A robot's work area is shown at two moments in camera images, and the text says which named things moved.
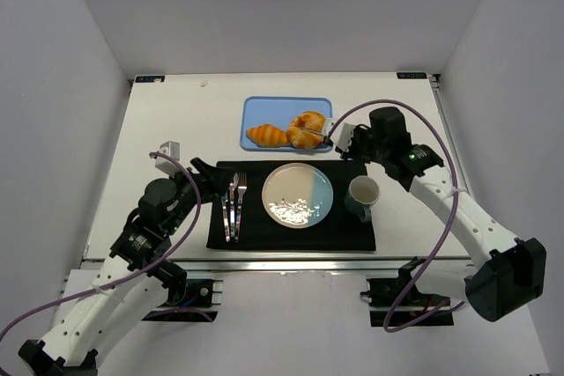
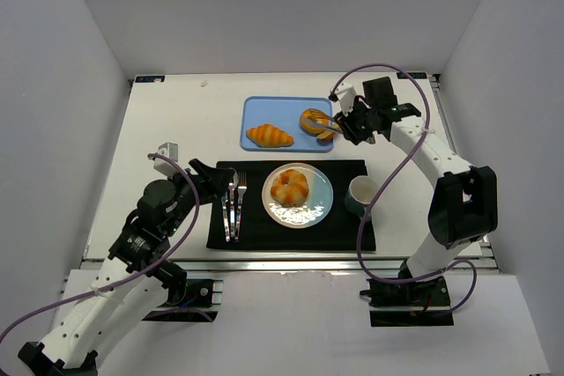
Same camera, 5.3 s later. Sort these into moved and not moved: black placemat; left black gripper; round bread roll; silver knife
Moved: round bread roll
Not moved: silver knife; black placemat; left black gripper
